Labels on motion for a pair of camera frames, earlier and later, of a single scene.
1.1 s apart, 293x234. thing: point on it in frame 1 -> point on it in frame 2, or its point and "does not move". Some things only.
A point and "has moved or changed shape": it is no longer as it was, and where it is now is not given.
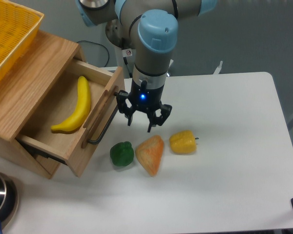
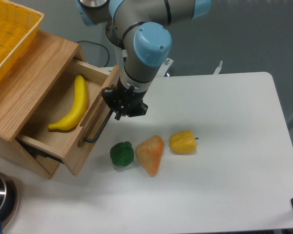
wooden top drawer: (106, 86) has moved or changed shape
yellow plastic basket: (13, 28) does not move
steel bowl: (4, 198) does not move
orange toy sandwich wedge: (149, 152) does not move
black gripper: (145, 99) -> (124, 101)
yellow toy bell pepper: (183, 142) does not move
